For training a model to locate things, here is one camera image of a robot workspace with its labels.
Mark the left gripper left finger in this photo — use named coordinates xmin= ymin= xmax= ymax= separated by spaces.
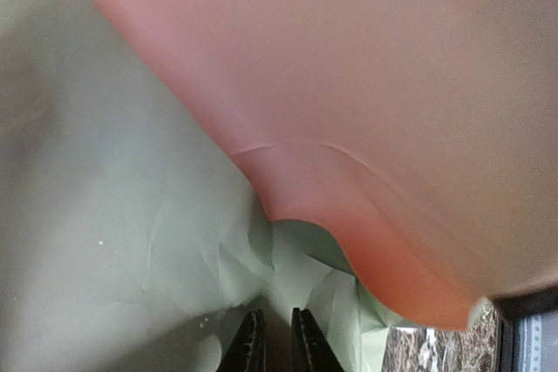
xmin=216 ymin=309 xmax=266 ymax=372

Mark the green and pink wrapping paper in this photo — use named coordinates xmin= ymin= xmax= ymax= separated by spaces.
xmin=1 ymin=0 xmax=557 ymax=371

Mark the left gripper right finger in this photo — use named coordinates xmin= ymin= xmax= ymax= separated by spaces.
xmin=291 ymin=308 xmax=344 ymax=372

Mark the black front table rail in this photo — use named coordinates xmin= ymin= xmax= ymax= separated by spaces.
xmin=494 ymin=287 xmax=557 ymax=371

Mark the white slotted cable duct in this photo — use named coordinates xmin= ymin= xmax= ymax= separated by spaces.
xmin=515 ymin=313 xmax=558 ymax=372

